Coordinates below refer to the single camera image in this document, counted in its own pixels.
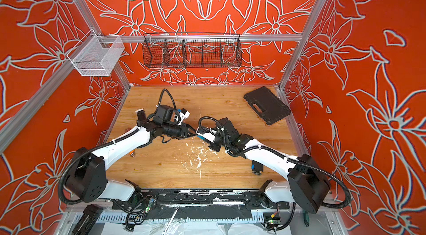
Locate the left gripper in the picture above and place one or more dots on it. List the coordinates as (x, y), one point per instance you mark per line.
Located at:
(182, 135)

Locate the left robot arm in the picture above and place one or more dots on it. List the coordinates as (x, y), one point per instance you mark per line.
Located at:
(85, 178)

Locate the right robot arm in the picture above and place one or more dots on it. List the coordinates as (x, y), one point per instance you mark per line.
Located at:
(305, 183)

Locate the black box with blue clip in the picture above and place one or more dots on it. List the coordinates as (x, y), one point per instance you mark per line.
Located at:
(257, 168)

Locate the black tool case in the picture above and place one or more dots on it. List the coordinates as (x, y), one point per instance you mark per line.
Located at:
(267, 105)

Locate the clear plastic bin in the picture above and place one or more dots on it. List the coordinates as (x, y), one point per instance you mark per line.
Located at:
(96, 55)

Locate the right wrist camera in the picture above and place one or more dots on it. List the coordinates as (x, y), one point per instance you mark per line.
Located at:
(209, 134)

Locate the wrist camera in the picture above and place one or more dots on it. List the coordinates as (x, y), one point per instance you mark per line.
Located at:
(209, 134)
(168, 115)

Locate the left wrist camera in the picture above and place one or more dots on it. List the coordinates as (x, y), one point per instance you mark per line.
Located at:
(168, 115)

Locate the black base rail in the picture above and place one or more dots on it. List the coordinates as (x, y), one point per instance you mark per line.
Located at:
(247, 199)

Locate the black wire basket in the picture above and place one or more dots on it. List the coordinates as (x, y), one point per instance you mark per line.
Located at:
(193, 50)

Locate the green handled screwdriver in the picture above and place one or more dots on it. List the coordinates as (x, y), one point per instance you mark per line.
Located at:
(306, 218)

